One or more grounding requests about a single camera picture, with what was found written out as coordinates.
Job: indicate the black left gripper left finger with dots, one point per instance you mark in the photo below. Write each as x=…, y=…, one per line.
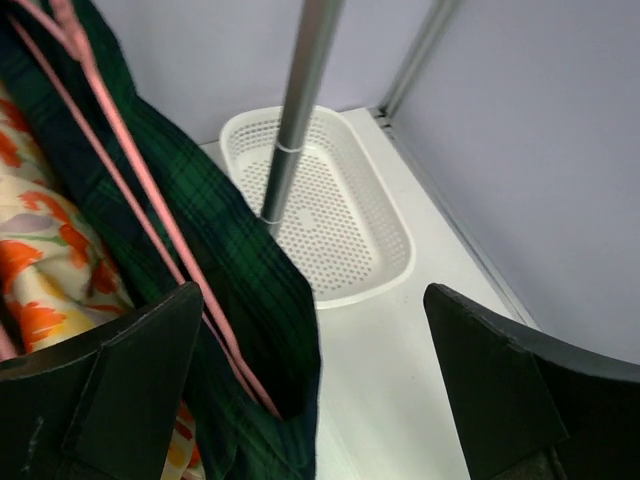
x=103, y=404

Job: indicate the silver clothes rack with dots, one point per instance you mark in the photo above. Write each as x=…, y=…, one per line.
x=318, y=23

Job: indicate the white perforated plastic basket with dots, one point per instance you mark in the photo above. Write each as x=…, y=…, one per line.
x=341, y=228

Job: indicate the pink wire hanger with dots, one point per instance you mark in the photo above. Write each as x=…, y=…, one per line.
x=65, y=27

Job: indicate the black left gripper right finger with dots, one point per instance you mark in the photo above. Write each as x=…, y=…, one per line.
x=527, y=405

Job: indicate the dark green plaid skirt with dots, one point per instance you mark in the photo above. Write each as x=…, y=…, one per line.
x=267, y=301

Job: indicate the orange floral skirt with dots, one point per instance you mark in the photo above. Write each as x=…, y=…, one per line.
x=57, y=279

